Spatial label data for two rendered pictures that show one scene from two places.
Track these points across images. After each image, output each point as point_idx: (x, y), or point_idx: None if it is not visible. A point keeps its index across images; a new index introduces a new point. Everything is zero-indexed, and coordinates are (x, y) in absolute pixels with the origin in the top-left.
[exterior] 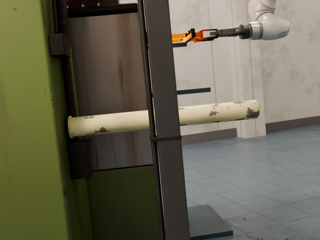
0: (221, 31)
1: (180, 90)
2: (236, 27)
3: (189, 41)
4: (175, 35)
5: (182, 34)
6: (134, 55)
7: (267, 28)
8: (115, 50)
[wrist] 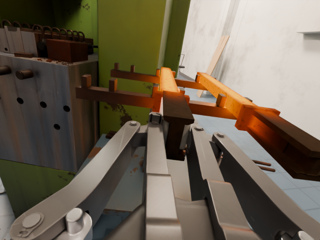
0: (146, 139)
1: (84, 161)
2: (37, 205)
3: (146, 107)
4: (160, 81)
5: (160, 84)
6: None
7: None
8: None
